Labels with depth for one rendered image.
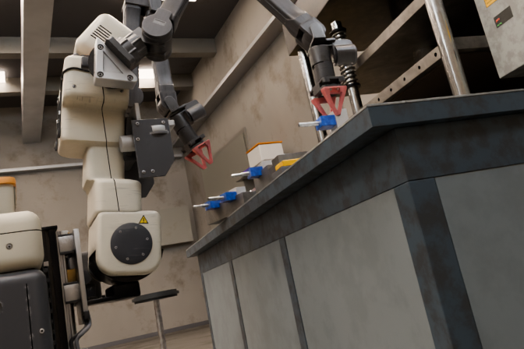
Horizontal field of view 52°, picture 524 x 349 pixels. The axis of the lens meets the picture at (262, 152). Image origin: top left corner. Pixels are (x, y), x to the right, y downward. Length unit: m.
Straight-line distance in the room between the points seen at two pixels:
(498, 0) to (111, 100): 1.30
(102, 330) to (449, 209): 11.04
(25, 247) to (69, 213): 10.70
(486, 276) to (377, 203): 0.21
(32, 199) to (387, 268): 11.16
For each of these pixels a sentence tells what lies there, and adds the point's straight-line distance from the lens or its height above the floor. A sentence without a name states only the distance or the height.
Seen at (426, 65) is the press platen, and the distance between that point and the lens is 2.24.
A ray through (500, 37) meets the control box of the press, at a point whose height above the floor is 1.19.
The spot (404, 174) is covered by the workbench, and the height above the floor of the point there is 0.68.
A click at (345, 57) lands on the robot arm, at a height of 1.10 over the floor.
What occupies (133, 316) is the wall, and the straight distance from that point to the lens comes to 11.86.
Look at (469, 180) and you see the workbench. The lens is 0.96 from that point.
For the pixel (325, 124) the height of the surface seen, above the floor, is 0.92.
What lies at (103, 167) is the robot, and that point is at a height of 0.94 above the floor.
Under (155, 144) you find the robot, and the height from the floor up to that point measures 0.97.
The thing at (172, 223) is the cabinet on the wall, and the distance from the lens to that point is 11.94.
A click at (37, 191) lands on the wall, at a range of 12.00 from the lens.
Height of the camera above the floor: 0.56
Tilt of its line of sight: 13 degrees up
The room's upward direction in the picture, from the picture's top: 12 degrees counter-clockwise
